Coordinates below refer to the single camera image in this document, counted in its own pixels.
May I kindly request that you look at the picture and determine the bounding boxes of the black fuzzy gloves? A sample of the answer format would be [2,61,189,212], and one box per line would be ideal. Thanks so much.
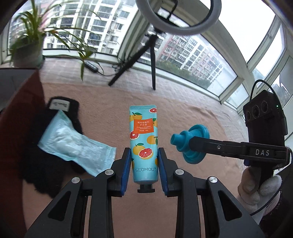
[18,96,85,198]

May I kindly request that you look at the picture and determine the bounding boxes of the pink blanket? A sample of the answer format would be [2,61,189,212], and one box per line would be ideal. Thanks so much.
[43,83,247,237]

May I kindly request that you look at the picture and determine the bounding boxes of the white gloved right hand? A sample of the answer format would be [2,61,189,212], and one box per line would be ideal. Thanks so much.
[237,167,282,216]

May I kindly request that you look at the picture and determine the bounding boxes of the light blue wipes packet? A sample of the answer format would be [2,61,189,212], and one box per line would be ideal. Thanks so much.
[38,110,116,176]

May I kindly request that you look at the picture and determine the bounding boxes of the teal silicone funnel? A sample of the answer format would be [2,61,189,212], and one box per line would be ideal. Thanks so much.
[170,124,209,164]

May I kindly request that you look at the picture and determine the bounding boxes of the small spider plant shoot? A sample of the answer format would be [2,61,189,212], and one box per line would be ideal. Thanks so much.
[46,28,104,81]

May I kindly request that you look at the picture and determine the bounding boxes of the red storage box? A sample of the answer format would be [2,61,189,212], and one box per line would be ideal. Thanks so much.
[1,68,45,237]

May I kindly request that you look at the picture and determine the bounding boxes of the large potted spider plant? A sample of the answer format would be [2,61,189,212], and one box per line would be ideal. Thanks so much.
[9,1,74,68]

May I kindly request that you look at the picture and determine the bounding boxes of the black phone holder clamp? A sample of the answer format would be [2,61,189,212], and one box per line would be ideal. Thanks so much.
[161,0,179,14]

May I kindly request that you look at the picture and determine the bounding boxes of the white ring light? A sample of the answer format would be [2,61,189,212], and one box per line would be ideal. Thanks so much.
[135,0,222,36]

